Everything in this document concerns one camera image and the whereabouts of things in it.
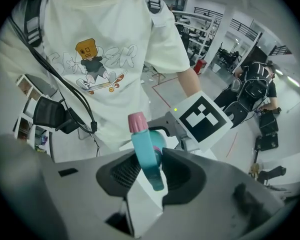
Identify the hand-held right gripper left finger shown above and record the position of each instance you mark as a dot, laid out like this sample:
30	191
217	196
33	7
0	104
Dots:
120	174

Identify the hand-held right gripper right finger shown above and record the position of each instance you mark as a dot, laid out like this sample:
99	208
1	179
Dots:
185	174

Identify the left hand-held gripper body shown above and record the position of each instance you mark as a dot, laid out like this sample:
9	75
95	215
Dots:
202	119

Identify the teal pink spray bottle cap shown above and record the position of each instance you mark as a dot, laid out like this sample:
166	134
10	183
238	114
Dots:
145	154

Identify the person's left forearm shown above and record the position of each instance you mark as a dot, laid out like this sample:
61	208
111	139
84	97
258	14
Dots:
190	81

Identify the black oval seat pad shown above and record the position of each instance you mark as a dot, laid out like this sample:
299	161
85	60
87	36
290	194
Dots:
236	112

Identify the red bin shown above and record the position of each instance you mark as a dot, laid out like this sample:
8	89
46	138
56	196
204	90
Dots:
200	66

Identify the white bucket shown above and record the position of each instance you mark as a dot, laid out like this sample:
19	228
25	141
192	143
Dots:
216	68

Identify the black backpack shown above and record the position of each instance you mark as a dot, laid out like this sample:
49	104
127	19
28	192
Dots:
256	84

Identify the black equipment case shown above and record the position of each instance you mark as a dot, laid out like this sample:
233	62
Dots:
266	142
268	124

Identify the black belt device box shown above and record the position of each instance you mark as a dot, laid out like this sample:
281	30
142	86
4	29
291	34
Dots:
68	122

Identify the black mesh office chair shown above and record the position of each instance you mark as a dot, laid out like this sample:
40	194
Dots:
47	111

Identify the black metal railing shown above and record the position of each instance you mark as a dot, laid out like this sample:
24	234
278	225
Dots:
245	29
206	11

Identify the person's cream printed t-shirt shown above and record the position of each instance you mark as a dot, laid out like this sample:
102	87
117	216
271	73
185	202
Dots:
95	34

